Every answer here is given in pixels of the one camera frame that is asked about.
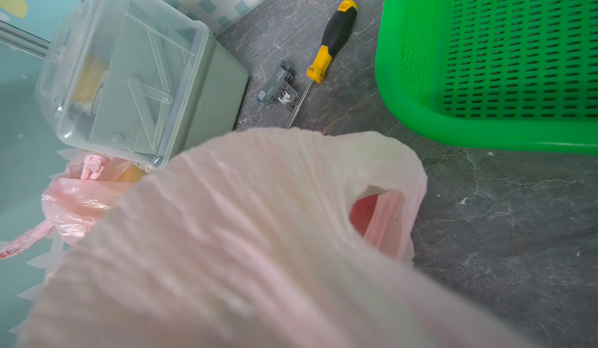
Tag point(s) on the pink plastic bag back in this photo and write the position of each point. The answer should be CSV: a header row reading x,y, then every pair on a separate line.
x,y
262,238

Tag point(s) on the pink plastic bag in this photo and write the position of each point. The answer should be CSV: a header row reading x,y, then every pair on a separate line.
x,y
90,186
262,238

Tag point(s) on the pink plastic bag front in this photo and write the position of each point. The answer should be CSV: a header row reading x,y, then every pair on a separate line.
x,y
90,186

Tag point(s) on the small grey electrical module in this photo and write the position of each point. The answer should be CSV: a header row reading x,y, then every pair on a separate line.
x,y
278,89

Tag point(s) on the clear lidded storage box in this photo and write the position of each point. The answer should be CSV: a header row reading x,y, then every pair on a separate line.
x,y
138,80

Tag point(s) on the green plastic basket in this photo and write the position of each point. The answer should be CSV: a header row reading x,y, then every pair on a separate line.
x,y
493,74

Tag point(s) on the yellow black handled screwdriver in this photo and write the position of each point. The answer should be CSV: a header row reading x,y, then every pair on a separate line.
x,y
335,36

